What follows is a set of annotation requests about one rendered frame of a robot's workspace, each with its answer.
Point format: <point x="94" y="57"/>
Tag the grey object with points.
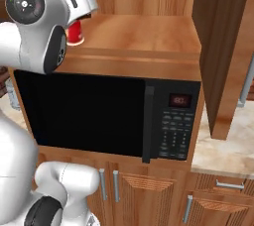
<point x="13" y="96"/>

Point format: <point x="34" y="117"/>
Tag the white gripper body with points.
<point x="91" y="3"/>

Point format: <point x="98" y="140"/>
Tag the wooden drawer front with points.
<point x="231" y="178"/>

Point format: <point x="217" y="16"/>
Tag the open wooden cabinet door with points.
<point x="221" y="48"/>

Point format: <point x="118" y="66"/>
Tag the black microwave oven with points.
<point x="109" y="114"/>

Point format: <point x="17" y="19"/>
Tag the red can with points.
<point x="75" y="33"/>

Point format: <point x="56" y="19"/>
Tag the black microwave door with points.
<point x="82" y="111"/>

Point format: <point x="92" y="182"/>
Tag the wooden microwave housing cabinet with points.
<point x="139" y="41"/>

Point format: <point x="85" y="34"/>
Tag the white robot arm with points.
<point x="20" y="167"/>

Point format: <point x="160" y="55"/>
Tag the dark brown object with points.
<point x="3" y="81"/>

